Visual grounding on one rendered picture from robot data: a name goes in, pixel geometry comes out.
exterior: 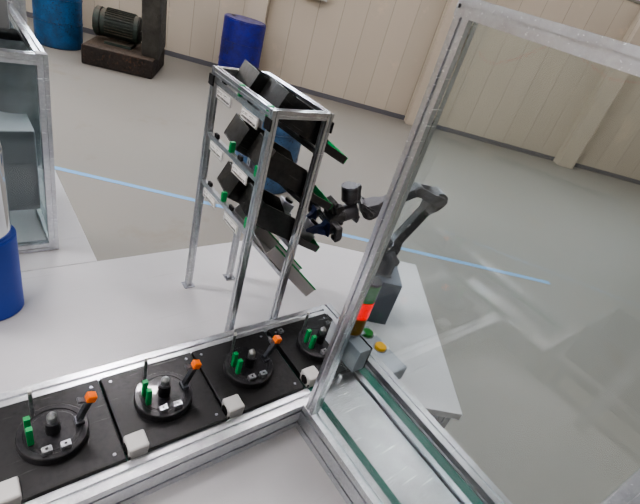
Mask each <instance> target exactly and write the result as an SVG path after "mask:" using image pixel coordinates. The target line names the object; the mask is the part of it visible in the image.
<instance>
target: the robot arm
mask: <svg viewBox="0 0 640 504"><path fill-rule="evenodd" d="M361 190H362V186H361V184H360V183H355V182H350V181H346V182H343V183H342V184H341V200H342V202H344V203H345V204H343V205H342V204H338V203H337V201H336V200H335V199H334V198H333V197H332V196H331V195H329V196H328V197H327V199H328V200H329V201H330V202H331V203H332V204H333V207H332V208H331V209H330V210H329V211H327V210H326V209H324V211H322V210H321V207H320V206H318V205H317V204H315V203H313V202H311V201H310V204H309V207H308V212H309V213H308V214H307V215H306V217H308V218H309V219H311V218H314V219H315V220H316V218H317V217H320V219H321V220H322V222H321V223H320V224H317V225H314V226H312V227H309V228H307V229H306V232H309V233H315V234H320V235H325V236H327V237H329V235H330V234H332V235H331V239H332V240H333V241H334V242H338V241H340V240H341V239H342V232H343V228H342V226H341V225H343V222H345V221H348V220H350V219H352V220H353V221H354V222H355V223H357V222H358V221H359V218H360V216H359V210H360V212H361V214H362V216H363V218H365V219H367V220H373V219H375V218H377V217H378V215H379V212H380V210H381V207H382V205H383V202H384V199H385V197H386V195H384V196H380V197H376V196H373V197H368V198H364V197H362V196H361ZM357 203H358V205H359V209H358V207H357Z"/></svg>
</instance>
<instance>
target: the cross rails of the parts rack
mask: <svg viewBox="0 0 640 504"><path fill-rule="evenodd" d="M215 84H217V85H218V86H219V87H220V88H222V89H223V90H224V91H225V92H227V93H228V94H229V95H230V96H232V97H233V98H234V99H235V100H237V101H238V102H239V103H240V104H242V105H243V106H244V107H245V108H247V109H248V110H249V111H251V112H252V113H253V114H254V115H256V116H257V117H258V118H259V119H261V120H262V121H263V122H264V120H265V113H264V112H262V111H261V110H260V109H259V108H257V107H256V106H255V105H251V104H249V103H248V102H247V99H246V98H244V97H238V96H237V93H238V92H236V91H235V90H234V89H233V88H231V87H230V86H229V85H225V84H223V83H222V80H221V79H220V78H215ZM278 127H280V128H281V129H282V130H284V131H285V132H286V133H287V134H289V135H290V136H291V137H293V138H294V139H295V140H296V141H298V142H299V143H300V144H302V145H303V146H304V147H305V148H307V149H308V150H309V151H311V152H312V153H313V152H314V148H315V146H314V145H313V144H311V143H310V142H309V141H307V140H306V139H302V138H301V137H299V135H298V134H297V133H296V132H294V131H293V130H291V129H290V128H288V127H287V126H285V125H284V124H282V123H281V122H279V121H278ZM214 135H215V134H214V133H213V132H212V131H208V137H209V138H210V139H211V140H212V141H213V142H214V143H215V144H216V145H217V146H218V147H219V148H220V149H221V150H223V151H224V152H225V153H226V154H227V155H228V156H229V157H230V158H231V159H232V160H233V161H234V162H235V163H236V164H237V165H238V166H239V167H240V168H241V169H242V170H243V171H244V172H245V173H246V174H247V175H248V176H249V177H250V178H251V179H252V180H253V181H254V182H255V177H254V176H253V174H254V171H253V170H252V169H251V168H250V167H249V166H248V165H247V164H246V163H245V162H244V161H243V162H240V161H239V160H238V159H237V157H238V156H237V155H236V154H235V153H229V152H228V149H229V147H228V146H227V145H226V144H225V143H224V142H223V141H222V140H221V139H216V138H215V137H214ZM201 183H202V184H203V185H204V186H205V187H206V189H207V190H208V191H209V192H210V193H211V194H212V196H213V197H214V198H215V199H216V200H217V201H218V202H219V204H220V205H221V206H222V207H223V208H224V209H225V211H226V212H227V213H228V214H229V215H230V216H231V217H232V219H233V220H234V221H235V222H236V223H237V224H238V226H239V227H240V228H241V229H242V230H243V231H245V228H244V227H243V225H244V221H243V220H242V219H241V218H240V217H239V216H238V215H237V213H236V212H235V211H231V210H230V209H229V204H228V203H227V202H221V201H220V199H221V195H220V194H219V193H218V192H217V191H216V190H215V189H214V187H213V186H212V187H210V186H209V185H208V181H207V180H206V178H202V182H201ZM279 185H280V184H279ZM280 186H282V185H280ZM282 187H283V188H284V189H285V190H286V191H287V192H288V193H289V194H290V195H291V196H292V197H293V198H294V199H296V200H297V201H298V202H299V203H300V200H301V196H300V195H298V194H297V193H295V192H293V191H291V190H289V189H288V188H286V187H284V186H282ZM277 236H278V235H277ZM278 237H279V238H280V239H281V241H282V242H283V243H284V244H285V245H286V246H287V247H288V245H289V240H287V239H285V238H282V237H280V236H278Z"/></svg>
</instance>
